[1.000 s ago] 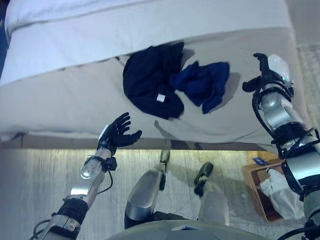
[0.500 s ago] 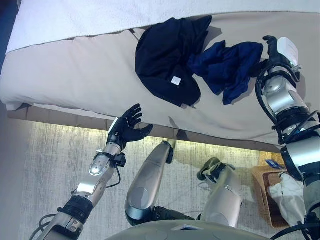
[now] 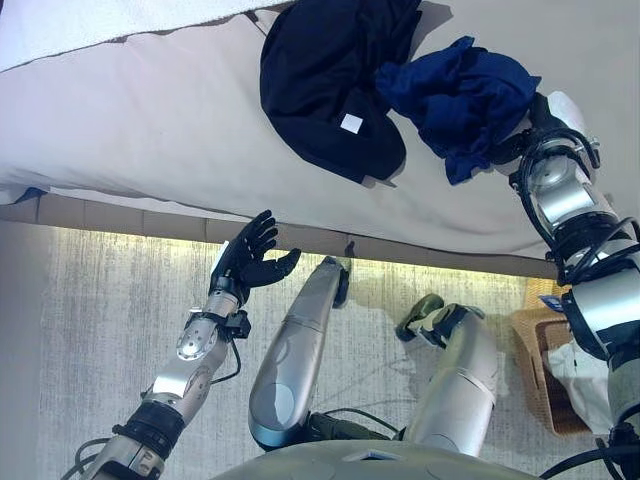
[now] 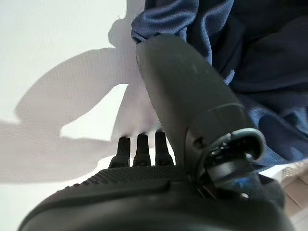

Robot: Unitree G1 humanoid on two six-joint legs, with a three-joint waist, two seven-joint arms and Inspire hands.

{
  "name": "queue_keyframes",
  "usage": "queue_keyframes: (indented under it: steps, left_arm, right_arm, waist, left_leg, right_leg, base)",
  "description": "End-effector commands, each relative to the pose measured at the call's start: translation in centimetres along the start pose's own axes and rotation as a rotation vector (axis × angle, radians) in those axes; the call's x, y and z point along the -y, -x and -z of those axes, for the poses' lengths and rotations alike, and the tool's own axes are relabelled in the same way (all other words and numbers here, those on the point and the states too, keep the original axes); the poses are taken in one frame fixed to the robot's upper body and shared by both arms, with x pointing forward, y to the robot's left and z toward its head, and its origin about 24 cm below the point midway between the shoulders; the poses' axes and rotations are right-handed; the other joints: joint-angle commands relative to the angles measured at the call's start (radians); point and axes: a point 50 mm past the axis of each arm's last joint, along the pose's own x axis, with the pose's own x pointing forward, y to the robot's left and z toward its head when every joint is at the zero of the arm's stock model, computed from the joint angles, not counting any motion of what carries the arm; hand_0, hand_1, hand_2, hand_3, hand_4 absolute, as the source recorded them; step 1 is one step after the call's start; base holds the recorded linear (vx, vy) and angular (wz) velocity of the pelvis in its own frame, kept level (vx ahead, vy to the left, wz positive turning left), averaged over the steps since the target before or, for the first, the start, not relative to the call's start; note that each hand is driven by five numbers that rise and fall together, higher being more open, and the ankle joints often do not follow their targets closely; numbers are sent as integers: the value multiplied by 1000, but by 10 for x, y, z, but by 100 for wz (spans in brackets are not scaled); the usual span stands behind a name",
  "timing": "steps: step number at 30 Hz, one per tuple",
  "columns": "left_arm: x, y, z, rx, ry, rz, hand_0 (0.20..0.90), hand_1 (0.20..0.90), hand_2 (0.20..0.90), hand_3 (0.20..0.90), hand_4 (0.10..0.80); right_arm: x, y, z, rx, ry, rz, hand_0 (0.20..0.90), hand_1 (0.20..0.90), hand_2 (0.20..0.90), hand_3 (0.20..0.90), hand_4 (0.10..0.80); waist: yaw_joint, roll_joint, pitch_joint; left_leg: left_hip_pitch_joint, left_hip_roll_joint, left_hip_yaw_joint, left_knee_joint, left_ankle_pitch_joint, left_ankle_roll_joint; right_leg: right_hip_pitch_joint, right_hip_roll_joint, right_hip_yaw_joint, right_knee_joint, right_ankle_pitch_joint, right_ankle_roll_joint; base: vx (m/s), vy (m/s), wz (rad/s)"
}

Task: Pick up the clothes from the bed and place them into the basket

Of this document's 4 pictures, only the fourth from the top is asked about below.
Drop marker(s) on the blue garment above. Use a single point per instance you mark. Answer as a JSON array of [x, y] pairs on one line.
[[168, 19]]

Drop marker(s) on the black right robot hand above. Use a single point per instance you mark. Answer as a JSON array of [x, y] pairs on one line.
[[144, 199]]

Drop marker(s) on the beige bed cover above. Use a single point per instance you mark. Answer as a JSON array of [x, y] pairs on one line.
[[60, 36]]

